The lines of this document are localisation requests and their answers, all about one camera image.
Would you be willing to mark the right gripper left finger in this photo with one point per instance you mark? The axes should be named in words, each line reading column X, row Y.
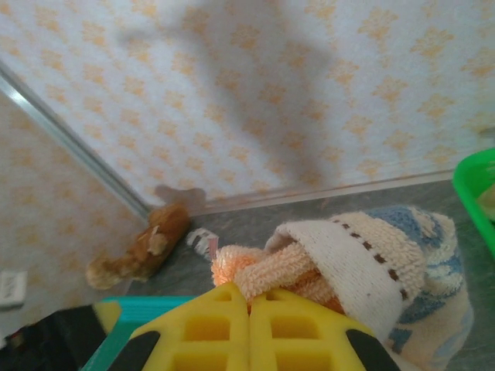
column 201, row 332

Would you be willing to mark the aluminium frame rail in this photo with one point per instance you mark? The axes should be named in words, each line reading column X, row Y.
column 309, row 193

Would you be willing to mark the aluminium frame post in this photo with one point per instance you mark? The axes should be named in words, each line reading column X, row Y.
column 58, row 128

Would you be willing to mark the brown teddy bear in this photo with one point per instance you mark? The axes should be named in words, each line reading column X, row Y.
column 162, row 232

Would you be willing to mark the green plastic basket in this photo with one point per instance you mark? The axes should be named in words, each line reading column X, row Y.
column 468, row 181

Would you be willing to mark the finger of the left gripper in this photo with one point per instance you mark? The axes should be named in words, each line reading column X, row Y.
column 108, row 317

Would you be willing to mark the striped toy car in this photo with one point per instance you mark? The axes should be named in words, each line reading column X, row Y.
column 199, row 240

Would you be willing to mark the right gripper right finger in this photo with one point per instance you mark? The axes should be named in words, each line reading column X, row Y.
column 301, row 332

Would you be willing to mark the teal plastic basket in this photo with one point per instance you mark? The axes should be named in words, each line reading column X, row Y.
column 154, row 305

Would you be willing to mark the beige towel with letters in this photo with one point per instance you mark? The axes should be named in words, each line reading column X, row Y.
column 367, row 270

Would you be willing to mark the small white box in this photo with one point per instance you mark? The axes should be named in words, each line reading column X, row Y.
column 11, row 289

